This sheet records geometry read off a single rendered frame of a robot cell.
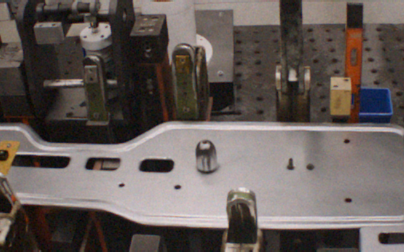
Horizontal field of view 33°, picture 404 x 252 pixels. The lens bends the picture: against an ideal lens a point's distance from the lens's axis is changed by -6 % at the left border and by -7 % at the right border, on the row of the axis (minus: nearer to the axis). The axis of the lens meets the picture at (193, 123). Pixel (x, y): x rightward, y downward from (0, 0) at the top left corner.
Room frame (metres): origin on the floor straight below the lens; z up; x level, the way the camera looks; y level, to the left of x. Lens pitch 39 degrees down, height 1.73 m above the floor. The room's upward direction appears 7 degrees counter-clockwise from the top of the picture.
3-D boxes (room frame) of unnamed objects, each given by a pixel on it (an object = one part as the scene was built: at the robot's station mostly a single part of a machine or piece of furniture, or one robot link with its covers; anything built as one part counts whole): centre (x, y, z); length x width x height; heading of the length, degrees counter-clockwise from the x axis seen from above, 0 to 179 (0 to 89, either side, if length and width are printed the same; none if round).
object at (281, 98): (0.93, -0.17, 0.88); 0.07 x 0.06 x 0.35; 168
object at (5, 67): (1.06, 0.31, 0.89); 0.13 x 0.11 x 0.38; 168
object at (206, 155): (0.79, -0.01, 1.02); 0.03 x 0.03 x 0.07
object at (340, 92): (0.87, -0.24, 0.88); 0.04 x 0.04 x 0.36; 78
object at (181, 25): (1.40, 0.03, 0.89); 0.19 x 0.19 x 0.18
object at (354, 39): (0.90, -0.27, 0.95); 0.03 x 0.01 x 0.50; 78
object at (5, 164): (0.86, 0.32, 1.01); 0.08 x 0.04 x 0.01; 168
